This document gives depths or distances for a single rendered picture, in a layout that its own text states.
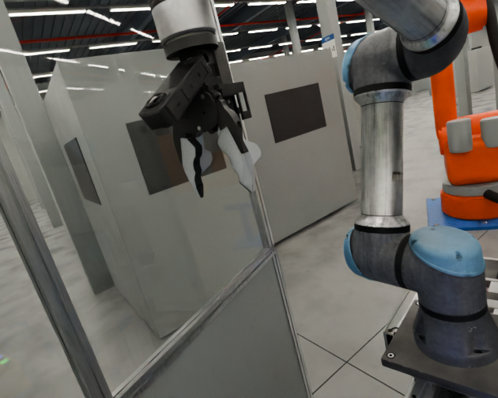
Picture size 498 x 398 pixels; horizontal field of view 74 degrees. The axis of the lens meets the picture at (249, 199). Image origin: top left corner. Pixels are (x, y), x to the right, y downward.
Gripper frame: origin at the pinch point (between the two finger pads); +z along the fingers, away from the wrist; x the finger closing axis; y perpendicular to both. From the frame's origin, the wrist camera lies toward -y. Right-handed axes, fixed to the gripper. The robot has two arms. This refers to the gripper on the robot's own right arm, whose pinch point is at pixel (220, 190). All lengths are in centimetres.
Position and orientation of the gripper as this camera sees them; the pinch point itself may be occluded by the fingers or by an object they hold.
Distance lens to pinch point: 47.2
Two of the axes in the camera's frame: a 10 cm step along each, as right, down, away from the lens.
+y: 5.1, -3.4, 7.9
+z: 2.5, 9.4, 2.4
